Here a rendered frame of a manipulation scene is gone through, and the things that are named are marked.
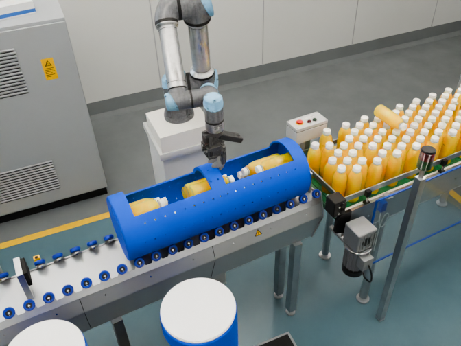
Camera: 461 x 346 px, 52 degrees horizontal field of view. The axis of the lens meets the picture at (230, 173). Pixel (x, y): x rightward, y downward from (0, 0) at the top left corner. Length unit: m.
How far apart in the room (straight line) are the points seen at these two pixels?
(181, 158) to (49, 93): 1.30
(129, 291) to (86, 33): 2.96
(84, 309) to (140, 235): 0.41
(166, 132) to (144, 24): 2.50
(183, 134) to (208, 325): 0.95
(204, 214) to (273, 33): 3.50
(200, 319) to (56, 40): 2.07
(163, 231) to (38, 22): 1.72
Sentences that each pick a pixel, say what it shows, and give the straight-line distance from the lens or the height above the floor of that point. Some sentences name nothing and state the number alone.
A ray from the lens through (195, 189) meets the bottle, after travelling 2.03.
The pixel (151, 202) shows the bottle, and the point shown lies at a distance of 1.99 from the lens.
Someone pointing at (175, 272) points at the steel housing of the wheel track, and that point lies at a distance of 2.15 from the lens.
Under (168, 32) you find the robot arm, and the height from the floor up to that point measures 1.75.
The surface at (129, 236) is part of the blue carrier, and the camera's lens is 1.92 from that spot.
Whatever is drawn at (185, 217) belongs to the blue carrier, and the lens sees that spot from 1.96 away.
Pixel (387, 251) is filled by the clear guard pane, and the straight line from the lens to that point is 2.79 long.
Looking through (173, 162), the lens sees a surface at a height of 1.08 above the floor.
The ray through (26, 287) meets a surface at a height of 1.00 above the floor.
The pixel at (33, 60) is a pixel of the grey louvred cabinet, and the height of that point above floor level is 1.22.
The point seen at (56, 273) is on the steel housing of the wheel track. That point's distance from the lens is 2.19.
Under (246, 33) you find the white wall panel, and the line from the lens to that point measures 5.09.
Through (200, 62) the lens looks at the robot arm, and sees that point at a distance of 2.21.
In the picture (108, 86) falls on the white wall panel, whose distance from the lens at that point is 4.85.
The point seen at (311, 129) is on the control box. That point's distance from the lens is 2.59.
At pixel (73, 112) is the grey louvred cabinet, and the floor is 0.80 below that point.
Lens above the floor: 2.51
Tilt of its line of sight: 39 degrees down
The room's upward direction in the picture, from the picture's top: 2 degrees counter-clockwise
